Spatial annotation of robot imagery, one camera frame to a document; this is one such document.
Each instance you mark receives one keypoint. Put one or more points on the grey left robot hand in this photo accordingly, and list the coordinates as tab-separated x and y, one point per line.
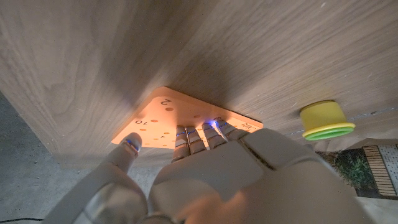
233	180

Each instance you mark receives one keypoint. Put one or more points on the orange peg board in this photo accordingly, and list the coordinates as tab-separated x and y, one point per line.
174	105

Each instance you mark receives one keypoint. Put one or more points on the green and yellow cup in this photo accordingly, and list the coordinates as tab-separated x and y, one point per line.
323	119

